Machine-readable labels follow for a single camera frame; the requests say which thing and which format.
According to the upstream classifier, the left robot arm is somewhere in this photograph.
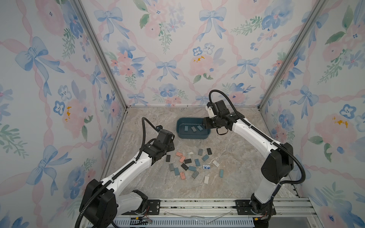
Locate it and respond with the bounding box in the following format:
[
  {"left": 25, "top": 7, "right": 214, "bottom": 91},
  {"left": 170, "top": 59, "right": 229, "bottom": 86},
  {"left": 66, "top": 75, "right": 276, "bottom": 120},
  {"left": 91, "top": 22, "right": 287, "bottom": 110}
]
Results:
[{"left": 75, "top": 129, "right": 175, "bottom": 228}]

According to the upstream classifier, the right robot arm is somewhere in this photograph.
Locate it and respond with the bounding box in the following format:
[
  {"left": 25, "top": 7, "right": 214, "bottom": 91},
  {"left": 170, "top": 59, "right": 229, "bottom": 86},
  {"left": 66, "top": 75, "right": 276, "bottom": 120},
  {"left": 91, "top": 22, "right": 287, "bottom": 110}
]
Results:
[{"left": 203, "top": 100, "right": 307, "bottom": 220}]

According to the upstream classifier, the pink eraser lower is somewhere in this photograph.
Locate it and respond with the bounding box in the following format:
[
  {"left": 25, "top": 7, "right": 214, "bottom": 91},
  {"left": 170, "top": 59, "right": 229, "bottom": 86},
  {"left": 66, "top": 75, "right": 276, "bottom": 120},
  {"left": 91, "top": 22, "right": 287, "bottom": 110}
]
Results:
[{"left": 179, "top": 156, "right": 186, "bottom": 163}]

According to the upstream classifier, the teal plastic storage box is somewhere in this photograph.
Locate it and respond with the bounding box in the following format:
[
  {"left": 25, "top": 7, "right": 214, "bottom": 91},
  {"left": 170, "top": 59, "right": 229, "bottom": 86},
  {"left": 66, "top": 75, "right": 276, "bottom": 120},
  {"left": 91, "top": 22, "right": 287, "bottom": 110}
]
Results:
[{"left": 176, "top": 117, "right": 211, "bottom": 140}]

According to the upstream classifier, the blue eraser middle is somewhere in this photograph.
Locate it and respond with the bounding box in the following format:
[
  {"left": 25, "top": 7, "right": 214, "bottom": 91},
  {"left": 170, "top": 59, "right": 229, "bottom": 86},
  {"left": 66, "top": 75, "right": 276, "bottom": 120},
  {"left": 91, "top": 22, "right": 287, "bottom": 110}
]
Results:
[{"left": 194, "top": 159, "right": 201, "bottom": 167}]

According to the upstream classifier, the grey-green eraser bottom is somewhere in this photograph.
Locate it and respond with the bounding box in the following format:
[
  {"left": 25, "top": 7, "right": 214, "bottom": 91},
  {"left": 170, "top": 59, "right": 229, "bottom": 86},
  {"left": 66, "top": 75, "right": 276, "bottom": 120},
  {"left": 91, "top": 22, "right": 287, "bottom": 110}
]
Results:
[{"left": 192, "top": 171, "right": 199, "bottom": 179}]

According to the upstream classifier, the white eraser right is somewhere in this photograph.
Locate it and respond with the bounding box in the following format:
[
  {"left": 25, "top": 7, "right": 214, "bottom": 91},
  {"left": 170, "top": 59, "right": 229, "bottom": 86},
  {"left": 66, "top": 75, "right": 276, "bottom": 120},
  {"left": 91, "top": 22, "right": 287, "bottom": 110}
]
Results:
[{"left": 213, "top": 160, "right": 220, "bottom": 167}]

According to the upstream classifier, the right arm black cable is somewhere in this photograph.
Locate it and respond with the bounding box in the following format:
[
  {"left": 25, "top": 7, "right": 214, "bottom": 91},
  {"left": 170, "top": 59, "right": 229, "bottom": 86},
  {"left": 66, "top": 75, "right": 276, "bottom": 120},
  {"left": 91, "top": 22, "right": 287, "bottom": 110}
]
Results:
[{"left": 208, "top": 89, "right": 306, "bottom": 185}]

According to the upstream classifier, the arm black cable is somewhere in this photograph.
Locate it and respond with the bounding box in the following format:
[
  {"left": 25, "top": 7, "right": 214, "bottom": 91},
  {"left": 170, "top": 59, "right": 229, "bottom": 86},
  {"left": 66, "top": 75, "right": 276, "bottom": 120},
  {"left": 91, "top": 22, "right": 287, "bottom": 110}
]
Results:
[
  {"left": 75, "top": 117, "right": 163, "bottom": 228},
  {"left": 208, "top": 89, "right": 306, "bottom": 185}
]

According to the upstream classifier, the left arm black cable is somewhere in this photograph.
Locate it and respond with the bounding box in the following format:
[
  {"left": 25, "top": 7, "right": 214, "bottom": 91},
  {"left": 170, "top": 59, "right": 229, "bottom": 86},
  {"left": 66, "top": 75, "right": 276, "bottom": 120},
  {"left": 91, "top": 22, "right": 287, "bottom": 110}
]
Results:
[{"left": 75, "top": 117, "right": 163, "bottom": 228}]

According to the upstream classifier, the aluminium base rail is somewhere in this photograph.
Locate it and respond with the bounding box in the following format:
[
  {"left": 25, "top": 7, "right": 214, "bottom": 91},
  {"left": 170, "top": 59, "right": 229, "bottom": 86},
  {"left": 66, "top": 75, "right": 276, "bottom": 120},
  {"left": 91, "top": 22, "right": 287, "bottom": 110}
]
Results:
[{"left": 76, "top": 196, "right": 317, "bottom": 228}]

